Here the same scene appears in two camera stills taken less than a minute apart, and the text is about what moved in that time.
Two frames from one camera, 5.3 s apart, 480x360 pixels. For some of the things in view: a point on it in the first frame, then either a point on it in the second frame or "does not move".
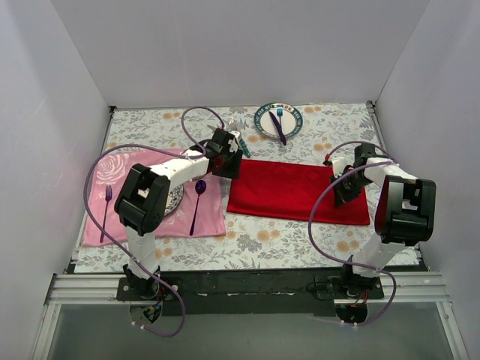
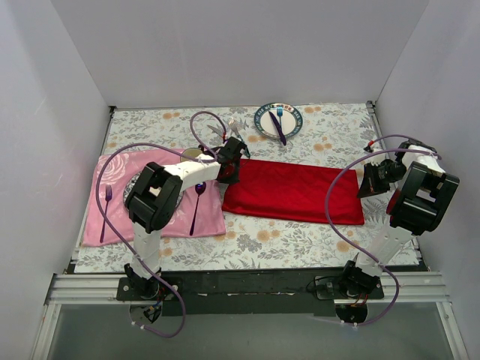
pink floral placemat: x=201 y=211 does not move
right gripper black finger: x=346 y=190 -> x=372 y=182
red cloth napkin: x=289 y=190 does not move
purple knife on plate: x=279 y=128 does not move
